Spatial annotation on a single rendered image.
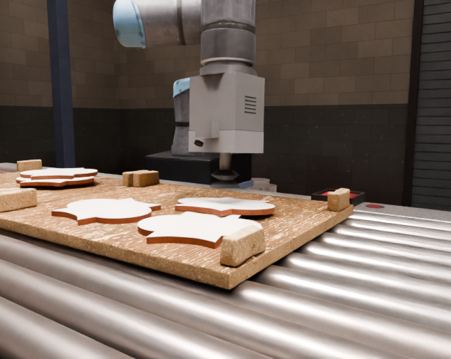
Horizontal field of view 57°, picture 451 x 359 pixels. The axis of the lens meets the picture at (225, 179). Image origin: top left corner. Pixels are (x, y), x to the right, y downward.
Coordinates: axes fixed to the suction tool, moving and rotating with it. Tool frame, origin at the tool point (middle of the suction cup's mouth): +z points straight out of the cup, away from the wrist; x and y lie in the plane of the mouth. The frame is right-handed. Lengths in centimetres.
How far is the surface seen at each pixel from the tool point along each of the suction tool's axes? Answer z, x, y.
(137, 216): 3.6, -11.7, -4.6
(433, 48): -121, 458, -94
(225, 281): 6.2, -17.6, 15.3
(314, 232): 4.8, 1.3, 13.5
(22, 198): 2.5, -17.7, -23.6
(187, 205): 2.3, -5.8, -1.5
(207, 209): 2.6, -5.1, 1.5
